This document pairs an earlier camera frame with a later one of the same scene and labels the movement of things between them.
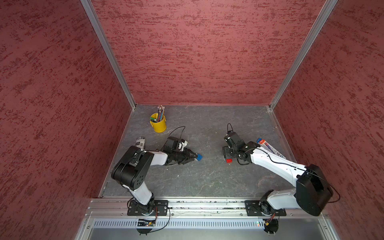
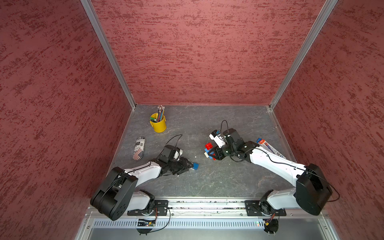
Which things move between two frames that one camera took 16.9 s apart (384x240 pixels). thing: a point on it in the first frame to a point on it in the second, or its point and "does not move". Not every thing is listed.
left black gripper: (187, 156) to (183, 167)
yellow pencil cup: (159, 126) does not move
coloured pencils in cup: (161, 110) does not move
